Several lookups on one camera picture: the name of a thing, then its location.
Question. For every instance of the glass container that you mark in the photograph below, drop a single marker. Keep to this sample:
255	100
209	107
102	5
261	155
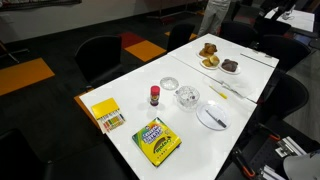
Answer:
187	98

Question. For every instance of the red capped small bottle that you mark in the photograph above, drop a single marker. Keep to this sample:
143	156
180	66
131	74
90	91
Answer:
154	95

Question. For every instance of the white plate with knife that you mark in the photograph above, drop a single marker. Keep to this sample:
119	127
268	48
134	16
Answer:
215	110

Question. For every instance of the yellow Crayola marker box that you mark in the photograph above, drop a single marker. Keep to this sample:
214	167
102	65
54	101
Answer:
157	141

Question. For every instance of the black chair far side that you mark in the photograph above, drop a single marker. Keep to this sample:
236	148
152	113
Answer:
179	35

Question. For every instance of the golden bun on plate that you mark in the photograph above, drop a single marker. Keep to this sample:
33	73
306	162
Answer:
211	61

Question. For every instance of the yellow marker pen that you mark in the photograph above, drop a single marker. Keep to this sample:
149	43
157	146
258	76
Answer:
220	93

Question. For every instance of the brown bread on plate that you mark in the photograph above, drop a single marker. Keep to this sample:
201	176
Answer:
208	50

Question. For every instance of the black office chair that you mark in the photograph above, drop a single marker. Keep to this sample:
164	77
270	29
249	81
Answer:
99	59

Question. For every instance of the dark chocolate bread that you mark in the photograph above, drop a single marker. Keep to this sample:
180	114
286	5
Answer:
229	65

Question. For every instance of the white plate under dark bread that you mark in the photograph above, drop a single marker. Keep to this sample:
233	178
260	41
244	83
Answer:
238	70

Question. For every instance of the person in light trousers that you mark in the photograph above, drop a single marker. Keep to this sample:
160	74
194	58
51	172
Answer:
215	13

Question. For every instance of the black handled knife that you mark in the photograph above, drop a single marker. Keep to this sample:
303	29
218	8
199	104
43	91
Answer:
216	119

